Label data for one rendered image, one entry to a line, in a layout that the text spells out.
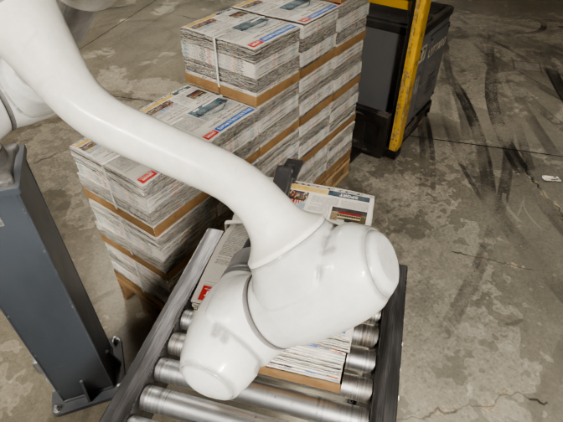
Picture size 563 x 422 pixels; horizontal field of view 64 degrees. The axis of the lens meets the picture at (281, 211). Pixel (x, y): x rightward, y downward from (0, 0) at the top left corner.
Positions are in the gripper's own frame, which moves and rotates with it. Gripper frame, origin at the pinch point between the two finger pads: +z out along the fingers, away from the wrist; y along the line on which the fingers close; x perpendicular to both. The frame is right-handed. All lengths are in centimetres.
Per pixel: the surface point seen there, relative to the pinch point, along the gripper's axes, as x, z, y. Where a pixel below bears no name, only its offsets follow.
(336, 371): 13.9, -16.6, 26.4
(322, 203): 4.2, 11.8, 8.7
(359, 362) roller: 18.3, -7.4, 34.5
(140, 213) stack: -58, 34, 41
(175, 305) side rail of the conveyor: -25.8, -4.3, 33.8
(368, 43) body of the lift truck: -4, 211, 28
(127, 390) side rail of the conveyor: -26, -26, 36
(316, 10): -22, 127, -6
